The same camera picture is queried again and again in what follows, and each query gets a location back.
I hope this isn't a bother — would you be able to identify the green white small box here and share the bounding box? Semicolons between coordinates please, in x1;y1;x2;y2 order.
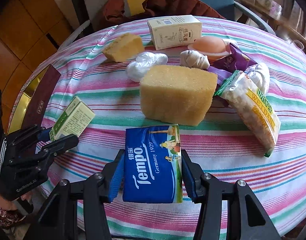
49;96;96;141

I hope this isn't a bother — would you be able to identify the blue Tempo tissue pack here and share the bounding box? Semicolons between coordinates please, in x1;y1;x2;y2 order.
123;125;183;204

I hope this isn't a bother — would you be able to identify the rice snack bag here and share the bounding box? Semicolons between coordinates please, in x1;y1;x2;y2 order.
214;70;281;157

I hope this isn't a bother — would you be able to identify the small yellow sponge block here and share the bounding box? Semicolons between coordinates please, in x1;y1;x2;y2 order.
102;33;145;62

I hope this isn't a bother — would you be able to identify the large yellow sponge block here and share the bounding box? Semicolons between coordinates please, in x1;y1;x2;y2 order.
140;65;217;126

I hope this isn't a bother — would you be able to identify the purple snack packet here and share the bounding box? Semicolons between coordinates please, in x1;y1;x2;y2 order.
207;43;256;86

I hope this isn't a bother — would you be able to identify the person left hand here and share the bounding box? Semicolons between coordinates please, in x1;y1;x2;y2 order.
0;191;33;211

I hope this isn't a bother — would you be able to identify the gold maroon storage box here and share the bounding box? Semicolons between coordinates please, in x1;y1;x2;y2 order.
8;64;61;133

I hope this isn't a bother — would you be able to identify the striped bed sheet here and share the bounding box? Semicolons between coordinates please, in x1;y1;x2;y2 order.
37;17;306;234

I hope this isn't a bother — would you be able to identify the white plastic bag ball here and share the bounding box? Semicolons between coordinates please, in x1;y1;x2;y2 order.
126;51;168;82

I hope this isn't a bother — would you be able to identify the wooden wardrobe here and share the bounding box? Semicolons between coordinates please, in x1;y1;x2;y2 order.
0;0;74;111

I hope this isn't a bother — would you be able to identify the white rolled cloth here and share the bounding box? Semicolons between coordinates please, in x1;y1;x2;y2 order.
245;63;270;95

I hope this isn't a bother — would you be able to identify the black rolled mat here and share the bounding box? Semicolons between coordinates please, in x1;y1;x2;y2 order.
71;0;89;25

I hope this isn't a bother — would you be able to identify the cream medicine box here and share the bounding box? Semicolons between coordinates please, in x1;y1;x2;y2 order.
147;15;202;50

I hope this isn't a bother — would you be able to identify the dark red jacket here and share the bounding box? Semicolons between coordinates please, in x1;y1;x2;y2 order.
95;0;224;30

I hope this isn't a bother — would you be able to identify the wooden side table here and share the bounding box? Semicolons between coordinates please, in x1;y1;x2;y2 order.
240;0;306;46

